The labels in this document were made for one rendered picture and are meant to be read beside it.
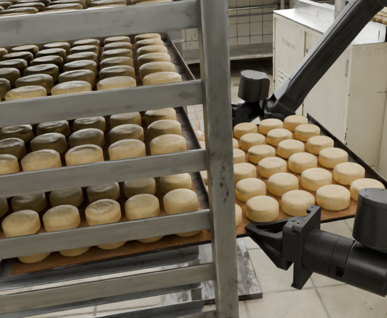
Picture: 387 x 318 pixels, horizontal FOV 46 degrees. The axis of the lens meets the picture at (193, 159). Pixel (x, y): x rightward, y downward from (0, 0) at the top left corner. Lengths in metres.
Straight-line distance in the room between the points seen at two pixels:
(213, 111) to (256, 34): 5.00
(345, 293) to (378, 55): 1.09
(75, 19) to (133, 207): 0.27
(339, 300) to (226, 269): 1.34
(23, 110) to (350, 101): 1.93
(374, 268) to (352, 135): 1.83
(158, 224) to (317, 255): 0.21
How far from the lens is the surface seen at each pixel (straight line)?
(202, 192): 0.71
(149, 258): 1.17
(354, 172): 0.79
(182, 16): 0.52
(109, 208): 0.66
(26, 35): 0.53
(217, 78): 0.51
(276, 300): 1.92
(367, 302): 1.96
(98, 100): 0.54
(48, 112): 0.55
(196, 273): 0.67
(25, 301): 0.70
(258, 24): 5.50
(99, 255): 0.67
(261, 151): 0.86
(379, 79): 2.35
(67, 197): 0.71
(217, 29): 0.50
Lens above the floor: 1.30
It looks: 25 degrees down
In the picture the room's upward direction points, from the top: 4 degrees counter-clockwise
